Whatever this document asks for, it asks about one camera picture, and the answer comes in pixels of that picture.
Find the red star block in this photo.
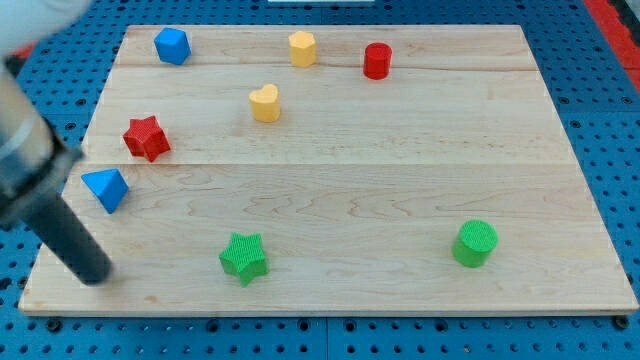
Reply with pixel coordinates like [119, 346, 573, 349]
[123, 115, 171, 162]

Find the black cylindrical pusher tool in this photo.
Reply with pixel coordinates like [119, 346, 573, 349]
[1, 146, 112, 286]

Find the wooden board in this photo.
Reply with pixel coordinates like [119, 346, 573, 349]
[19, 25, 638, 317]

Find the blue cube block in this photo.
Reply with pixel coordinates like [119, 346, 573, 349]
[154, 27, 191, 65]

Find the green star block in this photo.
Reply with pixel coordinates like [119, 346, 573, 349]
[219, 232, 269, 287]

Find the yellow heart block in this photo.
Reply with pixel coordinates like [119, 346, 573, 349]
[249, 84, 281, 123]

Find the red cylinder block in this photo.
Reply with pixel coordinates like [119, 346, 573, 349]
[363, 42, 393, 80]

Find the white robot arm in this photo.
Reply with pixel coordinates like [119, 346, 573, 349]
[1, 0, 112, 286]

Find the green cylinder block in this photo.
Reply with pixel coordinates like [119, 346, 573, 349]
[452, 219, 499, 268]

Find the blue triangle block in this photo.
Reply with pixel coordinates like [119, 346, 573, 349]
[81, 168, 129, 214]

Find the yellow hexagon block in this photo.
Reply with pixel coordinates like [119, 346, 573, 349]
[288, 31, 316, 68]

